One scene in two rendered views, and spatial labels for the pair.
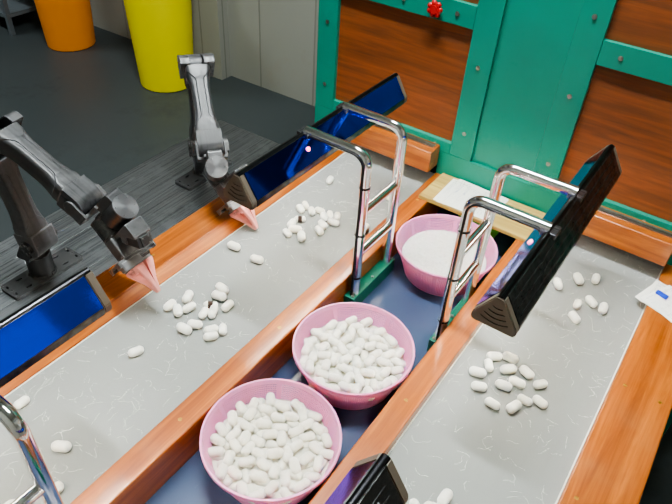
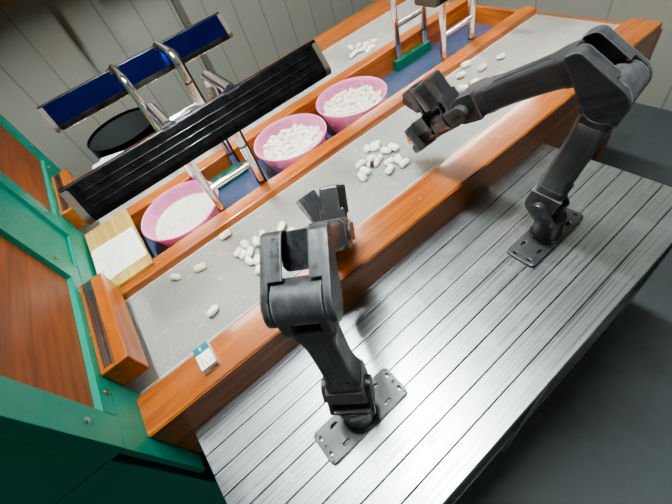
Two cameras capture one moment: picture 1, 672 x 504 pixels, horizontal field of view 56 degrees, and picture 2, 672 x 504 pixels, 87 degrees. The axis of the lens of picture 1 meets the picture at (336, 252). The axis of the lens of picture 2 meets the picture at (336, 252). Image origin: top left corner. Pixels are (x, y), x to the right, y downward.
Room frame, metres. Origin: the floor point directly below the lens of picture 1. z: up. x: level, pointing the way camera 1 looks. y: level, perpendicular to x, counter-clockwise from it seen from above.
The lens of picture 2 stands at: (1.82, 0.63, 1.42)
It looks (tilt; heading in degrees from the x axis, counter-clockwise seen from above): 49 degrees down; 217
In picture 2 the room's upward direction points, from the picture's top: 22 degrees counter-clockwise
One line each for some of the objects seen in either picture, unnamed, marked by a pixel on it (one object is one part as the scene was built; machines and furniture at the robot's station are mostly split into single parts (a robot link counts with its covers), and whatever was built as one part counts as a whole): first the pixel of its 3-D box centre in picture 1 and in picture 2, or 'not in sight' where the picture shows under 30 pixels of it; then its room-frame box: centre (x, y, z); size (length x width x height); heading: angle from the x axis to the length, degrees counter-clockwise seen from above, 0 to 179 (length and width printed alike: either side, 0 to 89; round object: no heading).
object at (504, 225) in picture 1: (481, 205); (117, 248); (1.48, -0.40, 0.77); 0.33 x 0.15 x 0.01; 58
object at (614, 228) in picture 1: (613, 227); (71, 197); (1.34, -0.72, 0.83); 0.30 x 0.06 x 0.07; 58
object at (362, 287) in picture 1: (349, 206); (232, 171); (1.25, -0.02, 0.90); 0.20 x 0.19 x 0.45; 148
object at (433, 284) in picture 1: (443, 257); (187, 218); (1.29, -0.29, 0.72); 0.27 x 0.27 x 0.10
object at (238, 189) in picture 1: (327, 130); (206, 123); (1.30, 0.04, 1.08); 0.62 x 0.08 x 0.07; 148
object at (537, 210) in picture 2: (37, 243); (549, 204); (1.18, 0.74, 0.77); 0.09 x 0.06 x 0.06; 157
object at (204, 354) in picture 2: not in sight; (206, 357); (1.70, 0.11, 0.78); 0.06 x 0.04 x 0.02; 58
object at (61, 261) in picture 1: (39, 262); (548, 225); (1.18, 0.75, 0.71); 0.20 x 0.07 x 0.08; 149
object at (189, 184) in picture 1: (203, 163); (357, 409); (1.69, 0.44, 0.71); 0.20 x 0.07 x 0.08; 149
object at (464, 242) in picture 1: (501, 274); (183, 125); (1.04, -0.36, 0.90); 0.20 x 0.19 x 0.45; 148
